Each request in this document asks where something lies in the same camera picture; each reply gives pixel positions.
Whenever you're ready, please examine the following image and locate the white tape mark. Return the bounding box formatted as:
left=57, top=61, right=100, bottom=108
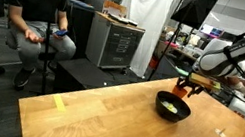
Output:
left=213, top=128, right=227, bottom=137

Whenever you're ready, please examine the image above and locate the black white tray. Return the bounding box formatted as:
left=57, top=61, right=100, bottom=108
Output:
left=106, top=12, right=139, bottom=27

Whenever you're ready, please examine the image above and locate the cluttered wooden desk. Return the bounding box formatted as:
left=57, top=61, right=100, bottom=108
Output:
left=153, top=39, right=202, bottom=82

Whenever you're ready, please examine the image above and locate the dark smartphone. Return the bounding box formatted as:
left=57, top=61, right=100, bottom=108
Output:
left=54, top=27, right=68, bottom=38

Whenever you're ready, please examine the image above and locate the black draped cabinet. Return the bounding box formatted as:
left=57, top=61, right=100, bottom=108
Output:
left=59, top=0, right=97, bottom=64

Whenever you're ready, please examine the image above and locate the yellow green small piece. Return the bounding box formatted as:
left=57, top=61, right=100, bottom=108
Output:
left=165, top=102, right=175, bottom=111
left=170, top=106, right=180, bottom=115

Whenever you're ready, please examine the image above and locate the black bowl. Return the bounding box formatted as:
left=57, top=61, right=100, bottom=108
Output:
left=151, top=89, right=195, bottom=127

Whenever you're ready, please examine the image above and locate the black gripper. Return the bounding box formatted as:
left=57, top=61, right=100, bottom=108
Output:
left=174, top=75, right=208, bottom=101

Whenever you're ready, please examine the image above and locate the yellow green wrist camera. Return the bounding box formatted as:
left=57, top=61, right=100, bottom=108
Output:
left=187, top=71, right=223, bottom=94

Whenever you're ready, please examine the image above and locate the white hanging curtain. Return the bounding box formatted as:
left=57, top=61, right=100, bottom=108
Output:
left=109, top=0, right=178, bottom=83

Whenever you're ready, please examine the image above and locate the black softbox light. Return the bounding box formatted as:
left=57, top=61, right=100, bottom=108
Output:
left=169, top=0, right=219, bottom=34

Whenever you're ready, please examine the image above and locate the grey drawer cabinet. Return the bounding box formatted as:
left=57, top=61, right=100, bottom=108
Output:
left=82, top=10, right=148, bottom=76

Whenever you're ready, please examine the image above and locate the yellow tape strip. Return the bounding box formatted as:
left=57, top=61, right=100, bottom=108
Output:
left=50, top=93, right=69, bottom=113

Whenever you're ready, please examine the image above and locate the orange cardboard box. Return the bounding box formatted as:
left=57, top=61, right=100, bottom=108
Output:
left=101, top=0, right=130, bottom=19

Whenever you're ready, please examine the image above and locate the thin black stand pole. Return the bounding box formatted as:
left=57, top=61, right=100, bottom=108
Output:
left=30, top=0, right=63, bottom=98

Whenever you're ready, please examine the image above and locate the colourful monitor screen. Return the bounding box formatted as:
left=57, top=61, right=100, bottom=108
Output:
left=199, top=23, right=225, bottom=39

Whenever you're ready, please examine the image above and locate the black light stand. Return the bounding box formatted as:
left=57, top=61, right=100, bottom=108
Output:
left=146, top=17, right=184, bottom=86

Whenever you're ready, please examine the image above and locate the white small piece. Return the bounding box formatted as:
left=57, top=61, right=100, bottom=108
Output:
left=160, top=100, right=171, bottom=109

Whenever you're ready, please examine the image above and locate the white ABB box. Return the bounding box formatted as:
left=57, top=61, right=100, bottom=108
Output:
left=226, top=92, right=245, bottom=120

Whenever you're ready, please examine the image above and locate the black floor box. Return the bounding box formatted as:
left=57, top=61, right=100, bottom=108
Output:
left=51, top=53, right=146, bottom=109

